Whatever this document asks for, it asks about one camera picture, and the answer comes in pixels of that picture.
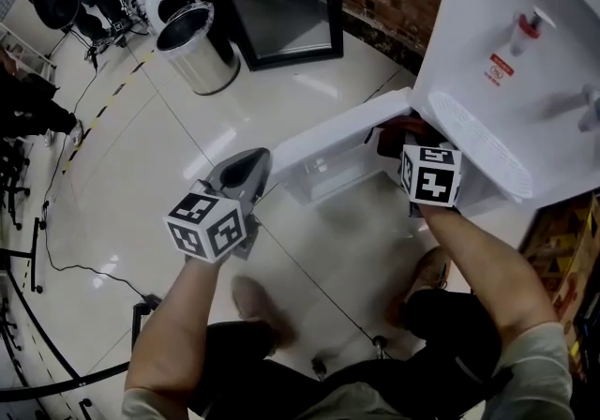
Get person's left beige shoe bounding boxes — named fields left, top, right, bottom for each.
left=231, top=275, right=300, bottom=356

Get white drip tray grille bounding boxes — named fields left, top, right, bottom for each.
left=428, top=90, right=535, bottom=202

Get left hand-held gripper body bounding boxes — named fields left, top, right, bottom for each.
left=162, top=147, right=273, bottom=264

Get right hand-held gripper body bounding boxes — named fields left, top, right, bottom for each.
left=399, top=120, right=463, bottom=218

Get dark red cloth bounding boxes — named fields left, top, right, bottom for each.
left=374, top=120, right=426, bottom=159

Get white water dispenser cabinet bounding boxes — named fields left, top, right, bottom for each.
left=408, top=0, right=600, bottom=218

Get black curved rail stand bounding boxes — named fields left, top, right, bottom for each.
left=0, top=216, right=156, bottom=420

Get person's beige shoe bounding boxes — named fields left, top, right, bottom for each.
left=397, top=247, right=454, bottom=316
left=231, top=275, right=300, bottom=356

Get red water tap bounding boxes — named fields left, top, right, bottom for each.
left=508, top=7, right=557, bottom=58

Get black floor cable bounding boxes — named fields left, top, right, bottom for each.
left=40, top=28, right=163, bottom=309

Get person's right forearm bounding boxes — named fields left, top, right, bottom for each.
left=418, top=202, right=560, bottom=349

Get person's right beige shoe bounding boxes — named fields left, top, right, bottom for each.
left=397, top=247, right=454, bottom=316

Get stool caster base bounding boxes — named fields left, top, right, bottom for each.
left=309, top=335, right=393, bottom=383

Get person's black trousers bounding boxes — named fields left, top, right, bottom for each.
left=187, top=289, right=505, bottom=420

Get blue water tap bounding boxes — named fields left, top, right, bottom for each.
left=575, top=83, right=600, bottom=133

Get person's left forearm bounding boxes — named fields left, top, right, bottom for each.
left=124, top=252, right=234, bottom=403

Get red label sticker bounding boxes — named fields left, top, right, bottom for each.
left=481, top=52, right=516, bottom=86

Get black framed glass door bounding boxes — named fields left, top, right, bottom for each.
left=167, top=0, right=346, bottom=72

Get white cabinet door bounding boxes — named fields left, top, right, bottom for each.
left=270, top=87, right=414, bottom=204

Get steel trash bin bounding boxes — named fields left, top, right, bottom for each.
left=156, top=0, right=242, bottom=97

